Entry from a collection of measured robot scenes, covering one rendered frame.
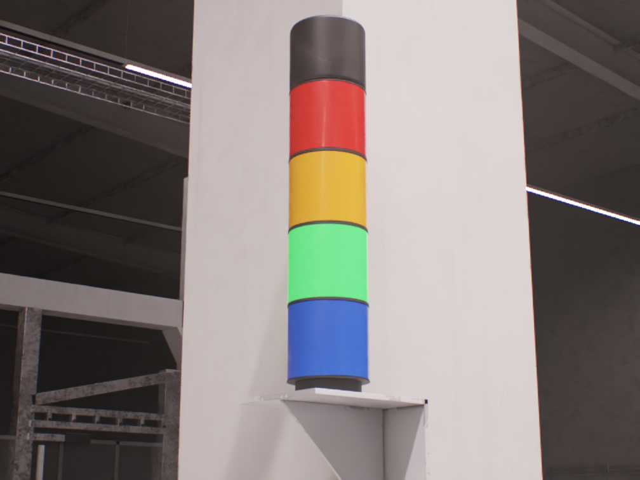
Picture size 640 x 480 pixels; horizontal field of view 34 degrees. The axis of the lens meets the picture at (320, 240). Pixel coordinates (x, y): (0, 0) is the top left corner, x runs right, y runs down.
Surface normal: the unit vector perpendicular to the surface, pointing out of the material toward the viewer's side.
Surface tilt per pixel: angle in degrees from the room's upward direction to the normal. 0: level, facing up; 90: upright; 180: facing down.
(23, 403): 90
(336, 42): 90
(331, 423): 90
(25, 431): 90
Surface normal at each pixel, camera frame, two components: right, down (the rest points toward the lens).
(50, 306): 0.64, -0.20
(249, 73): -0.77, -0.17
